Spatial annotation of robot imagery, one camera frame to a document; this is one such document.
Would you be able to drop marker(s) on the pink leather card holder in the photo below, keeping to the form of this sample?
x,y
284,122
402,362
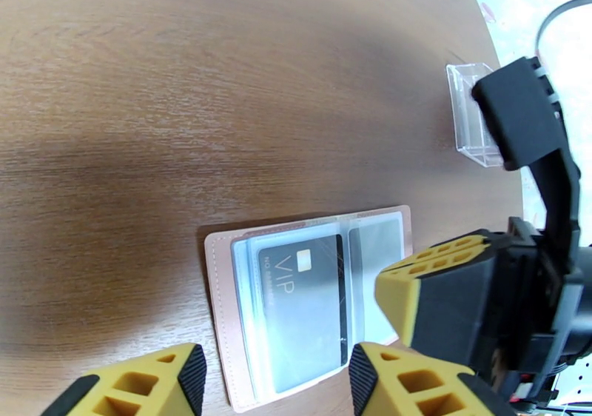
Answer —
x,y
222,290

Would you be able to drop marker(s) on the black VIP credit card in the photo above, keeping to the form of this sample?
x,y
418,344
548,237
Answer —
x,y
305,317

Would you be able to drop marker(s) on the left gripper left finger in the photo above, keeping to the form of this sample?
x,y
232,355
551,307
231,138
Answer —
x,y
152,382

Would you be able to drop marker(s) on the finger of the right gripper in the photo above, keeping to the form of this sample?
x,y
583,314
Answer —
x,y
453,308

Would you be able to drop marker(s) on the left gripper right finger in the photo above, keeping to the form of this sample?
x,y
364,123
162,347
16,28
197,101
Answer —
x,y
416,391

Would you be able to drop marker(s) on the clear acrylic card stand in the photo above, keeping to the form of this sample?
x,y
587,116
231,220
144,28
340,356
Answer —
x,y
462,104

